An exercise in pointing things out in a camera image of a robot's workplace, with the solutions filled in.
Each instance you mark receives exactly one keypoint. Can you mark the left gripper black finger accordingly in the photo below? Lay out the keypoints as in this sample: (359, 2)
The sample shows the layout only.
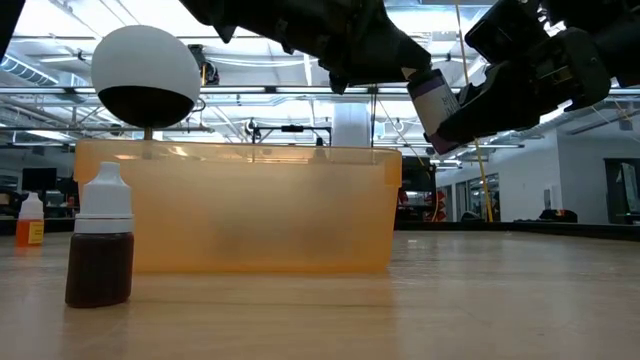
(380, 55)

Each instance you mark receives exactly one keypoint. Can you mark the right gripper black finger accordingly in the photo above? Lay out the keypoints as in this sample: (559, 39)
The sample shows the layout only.
(500, 110)

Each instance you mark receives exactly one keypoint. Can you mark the large purple food-colouring bottle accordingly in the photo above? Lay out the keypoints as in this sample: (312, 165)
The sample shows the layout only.
(435, 107)

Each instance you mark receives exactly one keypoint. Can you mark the small brown dropper bottle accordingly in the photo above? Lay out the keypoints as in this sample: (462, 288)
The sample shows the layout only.
(100, 270)

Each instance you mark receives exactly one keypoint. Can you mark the small orange dropper bottle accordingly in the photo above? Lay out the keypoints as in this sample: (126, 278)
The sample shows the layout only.
(29, 232)

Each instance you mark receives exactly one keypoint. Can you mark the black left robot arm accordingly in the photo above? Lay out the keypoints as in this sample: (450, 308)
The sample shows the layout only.
(7, 20)

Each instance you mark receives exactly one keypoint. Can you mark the black monitor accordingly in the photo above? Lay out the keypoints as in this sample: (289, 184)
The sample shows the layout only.
(39, 179)
(419, 175)

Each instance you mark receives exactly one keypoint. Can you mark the black metal gantry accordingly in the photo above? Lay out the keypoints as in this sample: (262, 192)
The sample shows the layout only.
(292, 128)

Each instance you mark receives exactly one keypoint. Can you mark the black bag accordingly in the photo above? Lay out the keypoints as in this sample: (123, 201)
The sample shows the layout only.
(557, 216)
(471, 217)

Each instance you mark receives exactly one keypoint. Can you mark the white globe lamp black base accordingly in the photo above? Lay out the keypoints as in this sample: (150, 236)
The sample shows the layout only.
(145, 60)

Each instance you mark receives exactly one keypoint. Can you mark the orange translucent plastic bin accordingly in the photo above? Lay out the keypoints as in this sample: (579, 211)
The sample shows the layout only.
(240, 220)

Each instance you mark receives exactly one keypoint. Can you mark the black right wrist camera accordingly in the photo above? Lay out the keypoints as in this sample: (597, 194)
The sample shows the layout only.
(505, 27)

